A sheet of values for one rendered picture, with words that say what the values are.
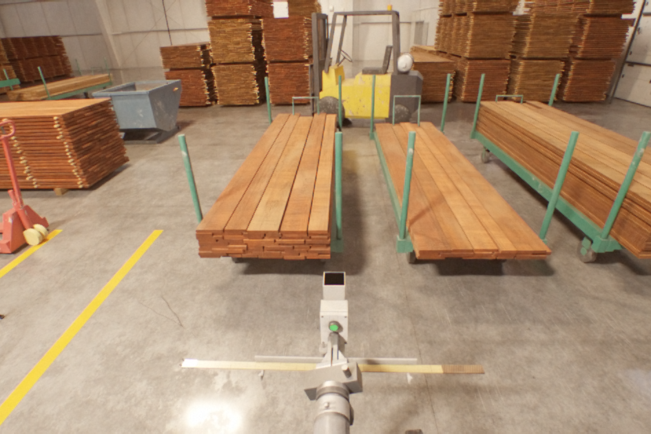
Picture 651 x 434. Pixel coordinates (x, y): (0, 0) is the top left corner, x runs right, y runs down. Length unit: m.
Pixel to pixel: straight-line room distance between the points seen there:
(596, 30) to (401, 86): 5.80
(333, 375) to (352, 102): 6.71
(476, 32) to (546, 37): 1.73
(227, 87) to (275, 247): 8.04
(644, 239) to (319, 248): 2.31
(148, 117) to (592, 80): 10.75
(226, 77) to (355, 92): 4.12
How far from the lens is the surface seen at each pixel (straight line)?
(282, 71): 9.75
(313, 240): 2.43
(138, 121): 7.47
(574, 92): 11.65
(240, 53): 9.97
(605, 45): 11.63
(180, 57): 10.49
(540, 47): 10.88
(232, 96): 10.14
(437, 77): 9.99
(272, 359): 1.15
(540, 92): 11.09
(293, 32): 9.64
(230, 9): 10.02
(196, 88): 10.57
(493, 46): 10.37
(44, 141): 5.72
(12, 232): 4.59
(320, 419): 0.81
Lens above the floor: 1.91
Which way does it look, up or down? 29 degrees down
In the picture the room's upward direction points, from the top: 2 degrees counter-clockwise
